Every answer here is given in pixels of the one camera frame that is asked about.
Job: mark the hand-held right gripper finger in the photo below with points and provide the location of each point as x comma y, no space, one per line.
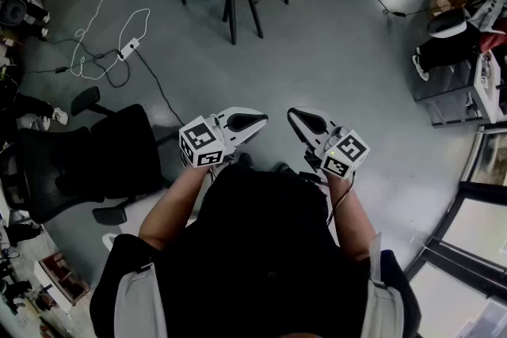
317,114
303,130

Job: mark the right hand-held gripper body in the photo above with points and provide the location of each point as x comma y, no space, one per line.
348,152

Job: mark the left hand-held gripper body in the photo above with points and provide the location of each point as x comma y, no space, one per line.
198,142

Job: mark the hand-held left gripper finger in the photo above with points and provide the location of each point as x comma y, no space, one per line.
247,132
241,111

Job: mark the person's right forearm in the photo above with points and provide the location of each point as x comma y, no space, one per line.
358,225

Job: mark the person's left forearm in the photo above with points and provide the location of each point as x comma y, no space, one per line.
170,206

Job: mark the black office chair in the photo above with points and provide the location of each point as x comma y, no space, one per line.
119,154

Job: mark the person's black shoe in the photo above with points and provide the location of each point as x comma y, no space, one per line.
244,161
282,168

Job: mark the white cabinet with black top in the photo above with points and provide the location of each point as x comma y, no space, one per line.
447,95

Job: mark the white power strip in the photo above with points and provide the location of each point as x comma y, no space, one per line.
128,48

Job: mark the person's black shirt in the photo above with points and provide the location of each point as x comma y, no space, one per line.
253,249

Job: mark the black-framed glass door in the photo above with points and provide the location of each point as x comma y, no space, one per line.
479,217

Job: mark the wooden crate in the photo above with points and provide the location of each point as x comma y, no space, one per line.
59,281

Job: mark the black round stool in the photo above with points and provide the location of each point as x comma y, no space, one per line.
12,10

